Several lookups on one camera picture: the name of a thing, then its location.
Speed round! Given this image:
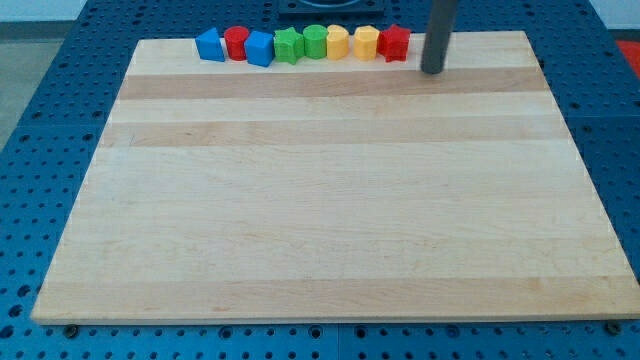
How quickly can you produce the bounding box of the green star block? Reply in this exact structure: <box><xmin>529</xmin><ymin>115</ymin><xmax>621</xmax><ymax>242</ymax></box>
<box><xmin>273</xmin><ymin>27</ymin><xmax>305</xmax><ymax>65</ymax></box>

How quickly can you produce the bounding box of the yellow hexagon block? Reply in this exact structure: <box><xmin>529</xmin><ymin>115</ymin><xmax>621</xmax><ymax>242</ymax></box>
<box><xmin>353</xmin><ymin>25</ymin><xmax>380</xmax><ymax>61</ymax></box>

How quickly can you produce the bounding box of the red star block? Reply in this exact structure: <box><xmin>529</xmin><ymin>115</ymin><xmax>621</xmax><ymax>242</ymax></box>
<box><xmin>377</xmin><ymin>24</ymin><xmax>411</xmax><ymax>62</ymax></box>

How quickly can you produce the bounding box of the wooden board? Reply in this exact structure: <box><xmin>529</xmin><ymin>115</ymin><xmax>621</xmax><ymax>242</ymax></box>
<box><xmin>31</xmin><ymin>31</ymin><xmax>639</xmax><ymax>325</ymax></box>

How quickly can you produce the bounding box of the yellow heart block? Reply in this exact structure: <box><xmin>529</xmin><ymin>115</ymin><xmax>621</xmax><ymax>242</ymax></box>
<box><xmin>326</xmin><ymin>24</ymin><xmax>350</xmax><ymax>61</ymax></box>

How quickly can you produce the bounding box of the green cylinder block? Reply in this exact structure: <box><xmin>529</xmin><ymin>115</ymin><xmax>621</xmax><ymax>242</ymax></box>
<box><xmin>303</xmin><ymin>24</ymin><xmax>328</xmax><ymax>59</ymax></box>

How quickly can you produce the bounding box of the blue cube block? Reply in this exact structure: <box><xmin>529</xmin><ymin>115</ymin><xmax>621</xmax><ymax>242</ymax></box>
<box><xmin>244</xmin><ymin>31</ymin><xmax>274</xmax><ymax>67</ymax></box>

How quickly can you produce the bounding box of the red cylinder block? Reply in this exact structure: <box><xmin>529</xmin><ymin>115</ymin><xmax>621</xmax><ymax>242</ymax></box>
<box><xmin>224</xmin><ymin>26</ymin><xmax>250</xmax><ymax>61</ymax></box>

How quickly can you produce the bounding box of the blue triangle block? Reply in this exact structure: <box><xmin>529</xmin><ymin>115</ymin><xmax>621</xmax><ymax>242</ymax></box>
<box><xmin>195</xmin><ymin>27</ymin><xmax>225</xmax><ymax>62</ymax></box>

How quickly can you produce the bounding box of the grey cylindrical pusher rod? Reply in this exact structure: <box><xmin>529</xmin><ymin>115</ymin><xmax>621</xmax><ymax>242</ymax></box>
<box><xmin>420</xmin><ymin>0</ymin><xmax>459</xmax><ymax>75</ymax></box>

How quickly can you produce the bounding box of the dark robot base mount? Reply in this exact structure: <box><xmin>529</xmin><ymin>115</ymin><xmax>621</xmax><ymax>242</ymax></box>
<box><xmin>275</xmin><ymin>0</ymin><xmax>386</xmax><ymax>16</ymax></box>

